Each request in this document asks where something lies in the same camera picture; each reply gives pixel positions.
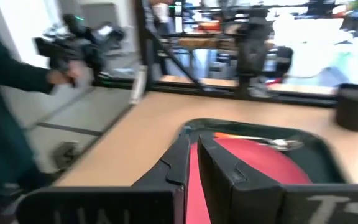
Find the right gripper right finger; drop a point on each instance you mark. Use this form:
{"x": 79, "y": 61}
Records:
{"x": 228, "y": 186}

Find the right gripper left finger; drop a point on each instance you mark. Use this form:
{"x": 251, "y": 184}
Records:
{"x": 174, "y": 168}

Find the red round plate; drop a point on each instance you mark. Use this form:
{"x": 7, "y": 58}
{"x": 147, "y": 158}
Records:
{"x": 259, "y": 161}

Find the leafy tree in black pot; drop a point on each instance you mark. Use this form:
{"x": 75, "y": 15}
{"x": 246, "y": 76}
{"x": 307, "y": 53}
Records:
{"x": 356, "y": 105}

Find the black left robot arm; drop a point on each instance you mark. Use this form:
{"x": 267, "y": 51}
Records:
{"x": 252, "y": 53}

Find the dark green plastic tray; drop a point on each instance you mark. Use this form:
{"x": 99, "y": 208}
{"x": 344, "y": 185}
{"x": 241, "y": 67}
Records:
{"x": 319, "y": 165}

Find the black aluminium table frame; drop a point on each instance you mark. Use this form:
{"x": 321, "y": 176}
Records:
{"x": 197, "y": 88}

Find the person's hand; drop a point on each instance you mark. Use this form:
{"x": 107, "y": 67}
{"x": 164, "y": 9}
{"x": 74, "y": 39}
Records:
{"x": 65, "y": 73}

